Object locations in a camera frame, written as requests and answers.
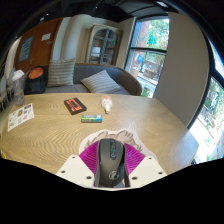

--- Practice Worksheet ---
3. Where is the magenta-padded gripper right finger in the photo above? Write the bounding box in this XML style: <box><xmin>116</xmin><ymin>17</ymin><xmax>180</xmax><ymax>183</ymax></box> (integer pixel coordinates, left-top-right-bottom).
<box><xmin>123</xmin><ymin>143</ymin><xmax>168</xmax><ymax>188</ymax></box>

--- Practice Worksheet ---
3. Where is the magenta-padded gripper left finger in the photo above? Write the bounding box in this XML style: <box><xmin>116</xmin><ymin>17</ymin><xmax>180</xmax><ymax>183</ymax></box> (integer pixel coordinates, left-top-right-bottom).
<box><xmin>55</xmin><ymin>142</ymin><xmax>101</xmax><ymax>188</ymax></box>

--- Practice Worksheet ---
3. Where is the black computer mouse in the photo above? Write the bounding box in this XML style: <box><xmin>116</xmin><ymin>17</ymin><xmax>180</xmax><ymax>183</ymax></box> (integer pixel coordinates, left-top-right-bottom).
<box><xmin>93</xmin><ymin>138</ymin><xmax>127</xmax><ymax>188</ymax></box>

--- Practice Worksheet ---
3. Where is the cat-shaped mouse pad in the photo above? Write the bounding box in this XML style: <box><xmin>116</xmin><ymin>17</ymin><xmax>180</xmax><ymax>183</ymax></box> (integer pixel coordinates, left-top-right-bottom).
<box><xmin>78</xmin><ymin>129</ymin><xmax>158</xmax><ymax>161</ymax></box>

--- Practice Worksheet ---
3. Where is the small green and blue pack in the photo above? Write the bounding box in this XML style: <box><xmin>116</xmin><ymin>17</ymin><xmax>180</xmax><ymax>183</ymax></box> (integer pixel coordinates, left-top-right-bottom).
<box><xmin>81</xmin><ymin>114</ymin><xmax>104</xmax><ymax>124</ymax></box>

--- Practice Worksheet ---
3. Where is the black and red flat box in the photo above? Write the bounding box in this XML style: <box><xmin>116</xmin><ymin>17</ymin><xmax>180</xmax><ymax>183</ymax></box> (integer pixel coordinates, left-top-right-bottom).
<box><xmin>63</xmin><ymin>97</ymin><xmax>88</xmax><ymax>116</ymax></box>

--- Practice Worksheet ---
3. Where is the small white squeeze bottle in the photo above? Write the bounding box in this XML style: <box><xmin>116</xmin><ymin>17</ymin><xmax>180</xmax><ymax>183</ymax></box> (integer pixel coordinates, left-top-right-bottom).
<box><xmin>100</xmin><ymin>94</ymin><xmax>113</xmax><ymax>114</ymax></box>

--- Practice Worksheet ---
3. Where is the white printed paper sheet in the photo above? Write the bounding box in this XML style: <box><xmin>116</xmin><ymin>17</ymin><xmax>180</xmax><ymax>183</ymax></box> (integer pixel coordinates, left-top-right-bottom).
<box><xmin>7</xmin><ymin>102</ymin><xmax>36</xmax><ymax>132</ymax></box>

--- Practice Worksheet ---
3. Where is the black-framed window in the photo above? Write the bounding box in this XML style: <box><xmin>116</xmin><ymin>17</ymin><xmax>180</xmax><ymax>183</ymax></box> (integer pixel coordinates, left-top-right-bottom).
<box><xmin>124</xmin><ymin>17</ymin><xmax>170</xmax><ymax>98</ymax></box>
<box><xmin>188</xmin><ymin>39</ymin><xmax>224</xmax><ymax>164</ymax></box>

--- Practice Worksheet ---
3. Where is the flat striped grey cushion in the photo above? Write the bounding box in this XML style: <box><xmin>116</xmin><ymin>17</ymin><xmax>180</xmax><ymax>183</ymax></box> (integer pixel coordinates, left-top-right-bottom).
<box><xmin>80</xmin><ymin>69</ymin><xmax>122</xmax><ymax>94</ymax></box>

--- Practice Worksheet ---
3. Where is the grey curved sofa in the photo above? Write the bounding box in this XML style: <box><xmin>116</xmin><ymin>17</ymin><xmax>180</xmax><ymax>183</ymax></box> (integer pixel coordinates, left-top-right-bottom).
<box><xmin>24</xmin><ymin>62</ymin><xmax>143</xmax><ymax>97</ymax></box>

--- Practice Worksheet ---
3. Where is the black stool with orange top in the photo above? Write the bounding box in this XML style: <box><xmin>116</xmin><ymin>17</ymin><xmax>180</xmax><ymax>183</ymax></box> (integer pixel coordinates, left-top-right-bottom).
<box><xmin>24</xmin><ymin>65</ymin><xmax>49</xmax><ymax>95</ymax></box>

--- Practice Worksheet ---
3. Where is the large striped grey cushion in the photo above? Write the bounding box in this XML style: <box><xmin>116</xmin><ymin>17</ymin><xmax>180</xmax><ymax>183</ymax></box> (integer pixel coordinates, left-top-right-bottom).
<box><xmin>46</xmin><ymin>58</ymin><xmax>77</xmax><ymax>88</ymax></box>

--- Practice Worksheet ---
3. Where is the clear bottle with white lid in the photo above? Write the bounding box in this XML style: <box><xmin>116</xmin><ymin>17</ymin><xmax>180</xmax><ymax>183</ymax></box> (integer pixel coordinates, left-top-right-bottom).
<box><xmin>11</xmin><ymin>69</ymin><xmax>27</xmax><ymax>107</ymax></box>

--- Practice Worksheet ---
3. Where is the group of white chairs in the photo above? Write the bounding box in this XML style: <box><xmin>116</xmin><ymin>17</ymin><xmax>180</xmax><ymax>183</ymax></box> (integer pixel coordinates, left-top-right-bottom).
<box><xmin>0</xmin><ymin>68</ymin><xmax>16</xmax><ymax>113</ymax></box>

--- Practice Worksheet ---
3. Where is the orange wooden door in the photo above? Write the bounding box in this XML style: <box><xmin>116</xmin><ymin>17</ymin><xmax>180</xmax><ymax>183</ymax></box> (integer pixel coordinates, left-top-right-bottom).
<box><xmin>13</xmin><ymin>18</ymin><xmax>64</xmax><ymax>75</ymax></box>

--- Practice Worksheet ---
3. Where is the glass-door wooden cabinet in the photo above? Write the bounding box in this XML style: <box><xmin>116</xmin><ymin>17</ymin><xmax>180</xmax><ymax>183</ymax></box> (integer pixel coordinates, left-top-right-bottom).
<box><xmin>85</xmin><ymin>23</ymin><xmax>120</xmax><ymax>66</ymax></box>

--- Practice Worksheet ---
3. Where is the blue poster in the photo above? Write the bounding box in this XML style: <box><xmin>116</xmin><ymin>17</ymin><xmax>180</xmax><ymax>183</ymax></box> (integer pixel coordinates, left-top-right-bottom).
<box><xmin>18</xmin><ymin>35</ymin><xmax>34</xmax><ymax>63</ymax></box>

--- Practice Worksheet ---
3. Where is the small white door sign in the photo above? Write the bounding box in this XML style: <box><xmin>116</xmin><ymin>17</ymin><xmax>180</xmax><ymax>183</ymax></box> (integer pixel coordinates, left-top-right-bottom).
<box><xmin>41</xmin><ymin>32</ymin><xmax>52</xmax><ymax>42</ymax></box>

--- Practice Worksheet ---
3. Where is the white ceiling light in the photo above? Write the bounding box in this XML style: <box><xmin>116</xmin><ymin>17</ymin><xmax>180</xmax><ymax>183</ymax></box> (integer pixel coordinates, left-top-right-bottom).
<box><xmin>156</xmin><ymin>0</ymin><xmax>169</xmax><ymax>8</ymax></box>

